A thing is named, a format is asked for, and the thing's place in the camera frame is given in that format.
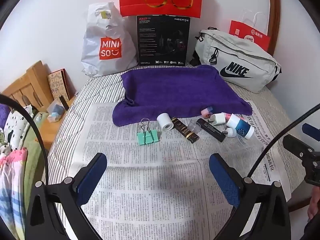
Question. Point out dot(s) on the grey waist bag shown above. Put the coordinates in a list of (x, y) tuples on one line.
[(240, 55)]

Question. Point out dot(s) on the pink floral cloth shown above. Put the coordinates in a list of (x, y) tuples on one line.
[(12, 180)]

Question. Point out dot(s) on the pink and blue small block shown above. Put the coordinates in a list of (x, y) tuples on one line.
[(206, 112)]

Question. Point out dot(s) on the black tube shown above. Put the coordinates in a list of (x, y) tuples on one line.
[(210, 128)]

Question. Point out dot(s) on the white plastic shopping bag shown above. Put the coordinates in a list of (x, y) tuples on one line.
[(107, 30)]

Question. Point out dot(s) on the newspaper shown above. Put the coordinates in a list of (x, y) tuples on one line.
[(150, 180)]

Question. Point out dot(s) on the white tape roll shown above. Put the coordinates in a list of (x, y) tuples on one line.
[(165, 123)]

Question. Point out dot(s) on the white charger plug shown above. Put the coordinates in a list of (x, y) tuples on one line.
[(218, 118)]

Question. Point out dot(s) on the wooden nightstand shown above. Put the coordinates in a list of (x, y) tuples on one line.
[(47, 132)]

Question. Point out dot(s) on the person's right hand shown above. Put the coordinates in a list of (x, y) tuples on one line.
[(313, 205)]

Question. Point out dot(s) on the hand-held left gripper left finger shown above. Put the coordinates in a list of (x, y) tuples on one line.
[(91, 177)]

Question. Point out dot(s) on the patterned brown book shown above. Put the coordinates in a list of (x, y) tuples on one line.
[(58, 83)]

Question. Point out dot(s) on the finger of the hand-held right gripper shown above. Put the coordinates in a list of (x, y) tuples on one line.
[(295, 145), (310, 129)]

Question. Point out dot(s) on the green binder clip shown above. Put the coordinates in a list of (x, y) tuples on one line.
[(147, 138)]

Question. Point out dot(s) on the green blanket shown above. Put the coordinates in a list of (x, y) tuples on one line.
[(32, 160)]

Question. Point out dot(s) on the black and gold small box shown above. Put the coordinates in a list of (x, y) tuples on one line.
[(185, 131)]

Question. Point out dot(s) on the purple towel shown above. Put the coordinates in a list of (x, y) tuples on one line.
[(175, 90)]

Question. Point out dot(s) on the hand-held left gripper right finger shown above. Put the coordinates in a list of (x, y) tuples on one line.
[(225, 177)]

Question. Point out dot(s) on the blue and white bottle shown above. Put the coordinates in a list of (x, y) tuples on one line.
[(241, 127)]

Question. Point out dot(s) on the pink lip balm tube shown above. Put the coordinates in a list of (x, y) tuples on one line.
[(228, 116)]

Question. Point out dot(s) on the small white cap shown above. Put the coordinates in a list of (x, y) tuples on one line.
[(230, 132)]

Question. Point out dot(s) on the black rectangular object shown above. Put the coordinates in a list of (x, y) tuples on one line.
[(64, 103)]

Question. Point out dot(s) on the black headset box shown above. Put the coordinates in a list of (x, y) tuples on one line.
[(155, 42)]

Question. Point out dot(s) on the white black patterned cloth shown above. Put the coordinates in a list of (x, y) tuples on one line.
[(16, 127)]

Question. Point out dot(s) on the wooden headboard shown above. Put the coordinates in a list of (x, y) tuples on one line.
[(27, 85)]

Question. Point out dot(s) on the curved wooden frame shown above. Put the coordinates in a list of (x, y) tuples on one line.
[(274, 17)]

